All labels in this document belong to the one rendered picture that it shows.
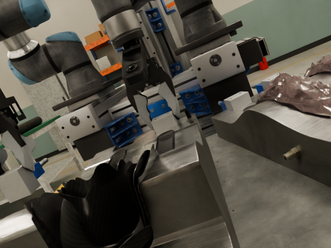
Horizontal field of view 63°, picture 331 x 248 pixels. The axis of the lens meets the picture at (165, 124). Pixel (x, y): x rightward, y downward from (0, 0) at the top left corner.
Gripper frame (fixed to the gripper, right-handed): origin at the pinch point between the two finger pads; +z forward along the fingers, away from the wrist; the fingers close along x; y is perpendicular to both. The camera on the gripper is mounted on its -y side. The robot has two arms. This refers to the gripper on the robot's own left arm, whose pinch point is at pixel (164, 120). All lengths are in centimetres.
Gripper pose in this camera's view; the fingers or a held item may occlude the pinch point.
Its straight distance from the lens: 61.3
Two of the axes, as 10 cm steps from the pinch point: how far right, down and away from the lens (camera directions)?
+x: -9.1, 3.8, 1.5
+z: 4.1, 8.9, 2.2
